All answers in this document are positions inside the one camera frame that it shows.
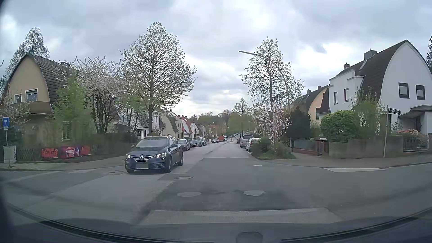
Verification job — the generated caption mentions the group of distant trees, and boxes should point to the group of distant trees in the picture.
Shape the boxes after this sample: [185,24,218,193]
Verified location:
[189,98,262,136]

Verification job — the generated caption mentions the row of parked cars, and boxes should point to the row of parked cars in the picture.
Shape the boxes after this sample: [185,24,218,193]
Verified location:
[177,136,220,152]

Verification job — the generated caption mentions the silver parked van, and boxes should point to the silver parked van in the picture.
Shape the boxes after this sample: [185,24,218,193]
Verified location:
[239,134,254,149]

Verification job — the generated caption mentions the row of houses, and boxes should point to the row of houses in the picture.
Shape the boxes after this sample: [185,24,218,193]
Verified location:
[113,107,227,140]

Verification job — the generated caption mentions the white parked car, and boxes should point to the white parked car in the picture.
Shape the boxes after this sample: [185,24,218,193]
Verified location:
[246,137,261,152]

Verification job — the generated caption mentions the grey asphalt road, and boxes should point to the grey asphalt road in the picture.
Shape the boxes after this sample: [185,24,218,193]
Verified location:
[0,137,432,233]

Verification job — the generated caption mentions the pink blossoming tree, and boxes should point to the pink blossoming tree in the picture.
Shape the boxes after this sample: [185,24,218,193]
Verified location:
[258,105,292,144]

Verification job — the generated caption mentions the green shrubs on verge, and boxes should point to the green shrubs on verge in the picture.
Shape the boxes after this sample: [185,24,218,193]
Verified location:
[250,136,296,160]

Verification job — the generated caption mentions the dark blue estate car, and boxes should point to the dark blue estate car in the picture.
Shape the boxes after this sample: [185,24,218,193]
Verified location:
[124,135,184,174]

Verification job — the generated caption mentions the tall budding tree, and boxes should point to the tall budding tree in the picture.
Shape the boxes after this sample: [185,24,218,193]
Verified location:
[240,37,304,119]

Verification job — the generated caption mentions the tall tree with pale blossom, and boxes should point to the tall tree with pale blossom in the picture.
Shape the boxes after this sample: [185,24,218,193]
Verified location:
[119,22,197,136]

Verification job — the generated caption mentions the dark conifer bush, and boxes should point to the dark conifer bush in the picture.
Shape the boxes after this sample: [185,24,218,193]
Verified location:
[286,107,312,140]

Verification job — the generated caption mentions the yellow house with dark roof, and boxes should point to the yellow house with dark roof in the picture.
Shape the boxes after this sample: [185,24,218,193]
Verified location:
[286,85,330,123]

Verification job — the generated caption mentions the car's own bonnet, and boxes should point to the car's own bonnet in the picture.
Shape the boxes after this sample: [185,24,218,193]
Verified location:
[7,204,432,243]

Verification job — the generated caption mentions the white blossoming tree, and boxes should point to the white blossoming tree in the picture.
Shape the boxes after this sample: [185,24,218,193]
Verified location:
[69,56,124,135]

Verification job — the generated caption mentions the round green bush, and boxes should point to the round green bush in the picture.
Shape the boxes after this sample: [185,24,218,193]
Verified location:
[320,110,360,143]

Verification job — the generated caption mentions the green leafy tree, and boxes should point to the green leafy tree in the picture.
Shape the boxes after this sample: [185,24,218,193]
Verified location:
[51,76,97,144]

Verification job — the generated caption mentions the grey pavement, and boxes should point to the grey pavement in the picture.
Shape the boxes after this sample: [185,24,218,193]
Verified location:
[263,151,432,169]
[0,155,126,171]

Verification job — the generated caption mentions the fence with red banners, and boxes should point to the fence with red banners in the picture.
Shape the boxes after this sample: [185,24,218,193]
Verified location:
[0,141,135,162]

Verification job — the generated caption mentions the beige house with dark roof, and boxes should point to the beige house with dark roof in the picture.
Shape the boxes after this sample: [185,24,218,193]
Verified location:
[2,50,80,146]

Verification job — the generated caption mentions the white house with dark roof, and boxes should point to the white house with dark roof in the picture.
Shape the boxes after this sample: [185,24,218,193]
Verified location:
[328,39,432,136]

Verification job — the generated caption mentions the tall bare tree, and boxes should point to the tall bare tree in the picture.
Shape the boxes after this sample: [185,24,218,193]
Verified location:
[0,27,50,88]

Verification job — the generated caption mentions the grey street cabinet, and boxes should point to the grey street cabinet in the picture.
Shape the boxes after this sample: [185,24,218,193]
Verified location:
[3,145,17,166]

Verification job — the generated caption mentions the curved street lamp post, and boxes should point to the curved street lamp post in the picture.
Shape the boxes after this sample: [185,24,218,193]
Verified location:
[238,50,293,152]

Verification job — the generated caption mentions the grey garden wall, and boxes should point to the grey garden wall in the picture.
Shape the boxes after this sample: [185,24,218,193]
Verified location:
[328,133,432,159]

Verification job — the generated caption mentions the street name sign on post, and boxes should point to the street name sign on post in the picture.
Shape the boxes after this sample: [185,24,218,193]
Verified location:
[383,105,401,159]

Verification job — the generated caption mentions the blue road sign on post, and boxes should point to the blue road sign on post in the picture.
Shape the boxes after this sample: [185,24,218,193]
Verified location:
[2,117,10,146]

